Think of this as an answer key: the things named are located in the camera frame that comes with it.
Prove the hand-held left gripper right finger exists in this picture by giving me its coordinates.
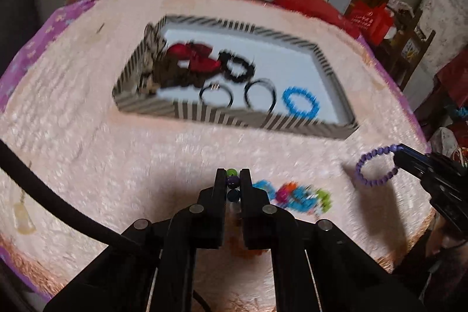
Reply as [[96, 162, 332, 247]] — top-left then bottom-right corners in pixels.
[[239, 169, 426, 312]]

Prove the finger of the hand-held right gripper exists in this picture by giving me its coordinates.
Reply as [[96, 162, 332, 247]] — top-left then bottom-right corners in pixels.
[[393, 143, 439, 182]]

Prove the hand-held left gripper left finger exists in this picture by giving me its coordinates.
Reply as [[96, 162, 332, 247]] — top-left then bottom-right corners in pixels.
[[44, 168, 227, 312]]

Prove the multicolour bead bracelet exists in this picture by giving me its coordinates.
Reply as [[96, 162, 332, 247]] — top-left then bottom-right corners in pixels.
[[226, 169, 334, 218]]

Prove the purple bead bracelet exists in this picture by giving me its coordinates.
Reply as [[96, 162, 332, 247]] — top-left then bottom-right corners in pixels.
[[355, 145, 401, 188]]

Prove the striped cardboard box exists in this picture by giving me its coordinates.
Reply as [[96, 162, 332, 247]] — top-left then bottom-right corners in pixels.
[[111, 14, 361, 141]]

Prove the dark red cloth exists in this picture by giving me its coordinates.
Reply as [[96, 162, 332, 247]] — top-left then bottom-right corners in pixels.
[[435, 49, 468, 104]]

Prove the wooden chair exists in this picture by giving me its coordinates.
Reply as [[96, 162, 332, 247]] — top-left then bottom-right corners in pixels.
[[380, 0, 437, 89]]

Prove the pink quilted blanket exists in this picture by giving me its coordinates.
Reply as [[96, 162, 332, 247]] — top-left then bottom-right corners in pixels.
[[0, 0, 436, 312]]

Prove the brown scrunchie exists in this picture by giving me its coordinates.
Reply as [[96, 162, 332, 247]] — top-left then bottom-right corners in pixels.
[[152, 58, 207, 88]]

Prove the red shopping bag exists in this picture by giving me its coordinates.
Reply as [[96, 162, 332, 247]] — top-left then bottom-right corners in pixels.
[[347, 1, 395, 46]]

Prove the pale floral curtain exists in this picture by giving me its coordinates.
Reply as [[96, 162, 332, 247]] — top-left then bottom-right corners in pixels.
[[420, 0, 468, 53]]

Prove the red pillow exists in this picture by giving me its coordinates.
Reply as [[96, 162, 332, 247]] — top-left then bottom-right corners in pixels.
[[272, 0, 361, 38]]

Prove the pale stone pendant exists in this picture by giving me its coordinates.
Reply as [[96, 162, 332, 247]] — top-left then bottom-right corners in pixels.
[[14, 184, 36, 236]]

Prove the blue bead bracelet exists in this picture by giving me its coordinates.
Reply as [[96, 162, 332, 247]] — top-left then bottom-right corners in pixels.
[[283, 86, 320, 119]]

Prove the black hair tie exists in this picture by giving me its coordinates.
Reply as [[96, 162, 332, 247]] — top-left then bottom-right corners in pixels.
[[244, 78, 276, 111], [199, 83, 235, 108]]

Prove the black bead bracelet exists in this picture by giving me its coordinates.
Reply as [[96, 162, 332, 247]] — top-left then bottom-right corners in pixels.
[[219, 49, 257, 82]]

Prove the black cable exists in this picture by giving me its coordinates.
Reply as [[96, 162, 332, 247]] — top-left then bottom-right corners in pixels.
[[0, 140, 161, 254]]

